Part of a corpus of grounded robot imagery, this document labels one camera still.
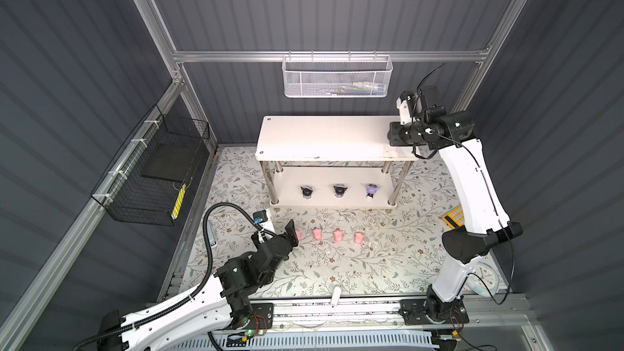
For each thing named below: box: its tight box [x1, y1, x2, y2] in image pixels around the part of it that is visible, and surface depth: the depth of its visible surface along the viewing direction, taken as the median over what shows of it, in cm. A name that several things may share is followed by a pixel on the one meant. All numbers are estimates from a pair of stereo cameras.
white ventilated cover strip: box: [171, 333, 435, 351], surface depth 72 cm
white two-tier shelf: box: [255, 115, 419, 208], surface depth 93 cm
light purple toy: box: [366, 183, 379, 200], surface depth 96 cm
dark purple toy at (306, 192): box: [299, 186, 313, 200], surface depth 93 cm
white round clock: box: [465, 261, 500, 298], surface depth 80 cm
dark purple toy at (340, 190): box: [333, 184, 348, 199], surface depth 93 cm
